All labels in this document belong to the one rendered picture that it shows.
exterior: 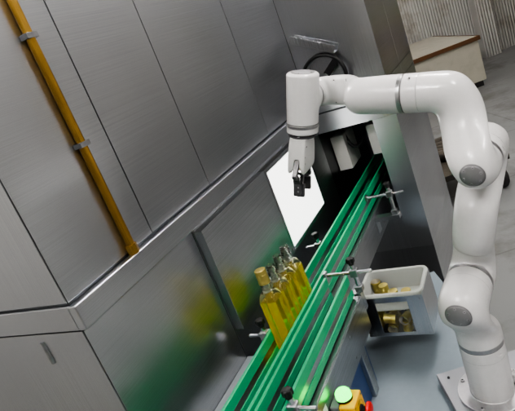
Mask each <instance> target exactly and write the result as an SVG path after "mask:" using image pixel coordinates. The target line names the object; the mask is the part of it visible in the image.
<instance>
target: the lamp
mask: <svg viewBox="0 0 515 411"><path fill-rule="evenodd" d="M335 397H336V400H337V403H338V404H348V403H350V402H351V401H352V399H353V395H352V393H351V391H350V389H349V388H348V387H345V386H343V387H338V388H337V389H336V391H335Z"/></svg>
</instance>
